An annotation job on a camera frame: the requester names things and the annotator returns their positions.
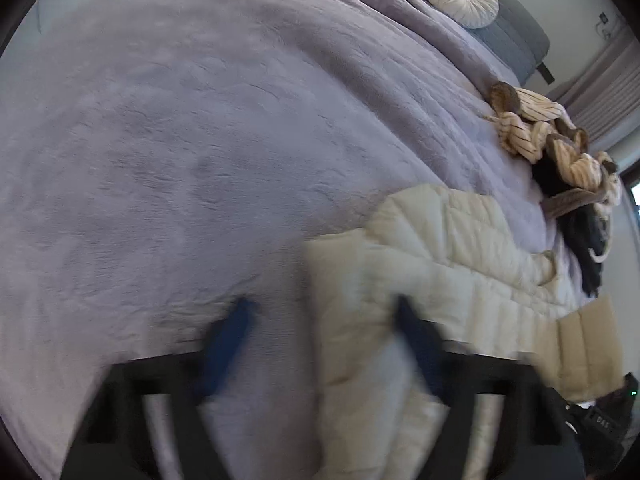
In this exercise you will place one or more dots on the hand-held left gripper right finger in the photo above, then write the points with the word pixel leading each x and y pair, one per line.
pixel 416 345

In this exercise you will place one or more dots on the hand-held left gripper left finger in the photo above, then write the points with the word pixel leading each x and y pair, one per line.
pixel 231 340

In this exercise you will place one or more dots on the cream puffer jacket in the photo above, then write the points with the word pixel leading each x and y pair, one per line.
pixel 450 260

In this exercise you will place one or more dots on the black garment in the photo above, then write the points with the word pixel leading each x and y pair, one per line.
pixel 585 240

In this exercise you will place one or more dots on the lavender fleece blanket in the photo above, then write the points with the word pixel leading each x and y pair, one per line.
pixel 200 135

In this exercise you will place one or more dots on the brown cloth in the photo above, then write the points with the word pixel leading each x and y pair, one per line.
pixel 570 200

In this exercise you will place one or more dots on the cream striped shirt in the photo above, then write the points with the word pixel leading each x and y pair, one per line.
pixel 525 130

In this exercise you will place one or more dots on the grey curtain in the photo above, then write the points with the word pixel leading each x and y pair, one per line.
pixel 610 90

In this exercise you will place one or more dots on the grey quilted headboard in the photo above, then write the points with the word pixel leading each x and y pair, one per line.
pixel 510 35

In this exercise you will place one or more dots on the wall socket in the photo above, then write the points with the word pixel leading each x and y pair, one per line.
pixel 603 18

